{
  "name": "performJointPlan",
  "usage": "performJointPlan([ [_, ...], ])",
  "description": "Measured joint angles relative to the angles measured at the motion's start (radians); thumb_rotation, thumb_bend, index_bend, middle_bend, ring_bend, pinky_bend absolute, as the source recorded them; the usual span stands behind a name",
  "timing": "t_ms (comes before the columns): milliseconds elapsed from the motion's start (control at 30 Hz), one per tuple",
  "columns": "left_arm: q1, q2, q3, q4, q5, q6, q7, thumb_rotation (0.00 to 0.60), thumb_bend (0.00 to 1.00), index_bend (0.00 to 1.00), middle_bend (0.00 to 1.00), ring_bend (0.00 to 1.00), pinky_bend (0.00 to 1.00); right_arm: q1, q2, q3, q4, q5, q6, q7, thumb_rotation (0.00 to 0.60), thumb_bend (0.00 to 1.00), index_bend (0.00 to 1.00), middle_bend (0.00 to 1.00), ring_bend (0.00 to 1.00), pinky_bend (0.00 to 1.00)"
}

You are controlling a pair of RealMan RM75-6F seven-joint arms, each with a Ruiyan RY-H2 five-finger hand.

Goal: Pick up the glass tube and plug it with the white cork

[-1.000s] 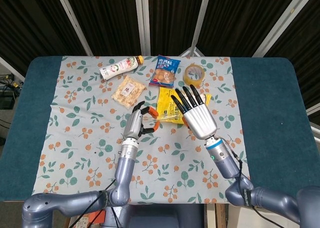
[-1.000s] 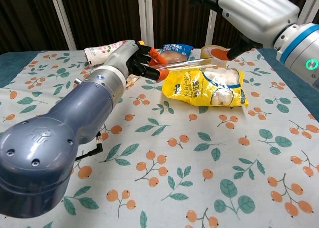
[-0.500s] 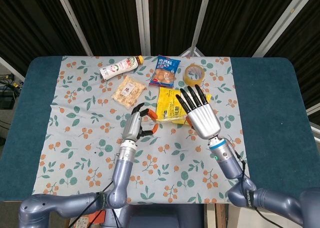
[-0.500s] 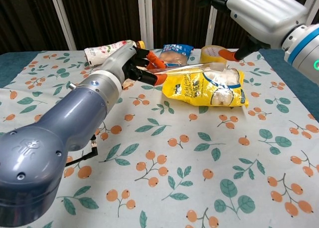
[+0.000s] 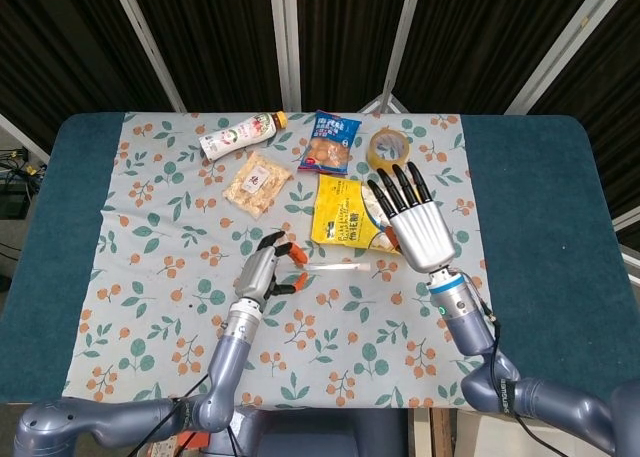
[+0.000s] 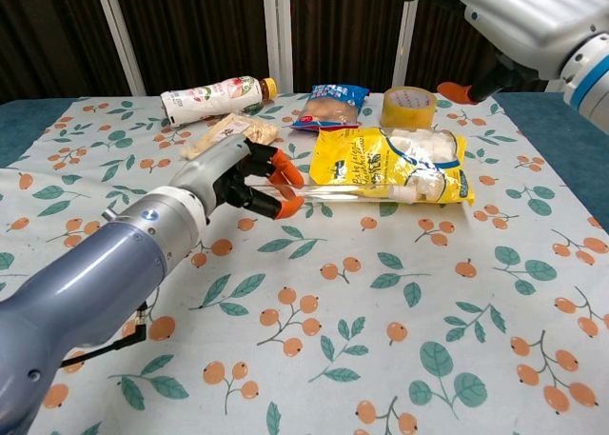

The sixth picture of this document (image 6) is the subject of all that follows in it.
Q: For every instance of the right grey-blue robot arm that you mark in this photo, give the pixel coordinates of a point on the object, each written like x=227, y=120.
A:
x=592, y=83

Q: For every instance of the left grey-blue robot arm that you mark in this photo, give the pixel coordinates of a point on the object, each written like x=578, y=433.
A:
x=95, y=282

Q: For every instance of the clear plastic tube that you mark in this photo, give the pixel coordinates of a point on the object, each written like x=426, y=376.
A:
x=347, y=194

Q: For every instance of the teal felt table cover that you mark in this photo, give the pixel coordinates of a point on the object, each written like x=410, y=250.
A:
x=24, y=125

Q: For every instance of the blue snack packet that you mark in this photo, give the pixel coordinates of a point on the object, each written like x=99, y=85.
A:
x=333, y=106

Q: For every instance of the white drink bottle yellow cap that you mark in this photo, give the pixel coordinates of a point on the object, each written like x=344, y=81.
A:
x=209, y=97

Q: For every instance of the yellow marshmallow bag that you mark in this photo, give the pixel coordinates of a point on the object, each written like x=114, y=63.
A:
x=361, y=164

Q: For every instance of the clear packing tape roll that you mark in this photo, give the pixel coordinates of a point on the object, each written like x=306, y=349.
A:
x=406, y=109

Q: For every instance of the clear bag of oat flakes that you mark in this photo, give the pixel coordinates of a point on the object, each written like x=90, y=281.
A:
x=238, y=128

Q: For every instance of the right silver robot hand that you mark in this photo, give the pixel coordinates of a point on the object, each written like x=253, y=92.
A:
x=537, y=16

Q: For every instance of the floral fruit print tablecloth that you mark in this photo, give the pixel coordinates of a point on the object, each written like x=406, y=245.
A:
x=333, y=287

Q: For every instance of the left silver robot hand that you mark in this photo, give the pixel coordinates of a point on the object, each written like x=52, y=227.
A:
x=214, y=166

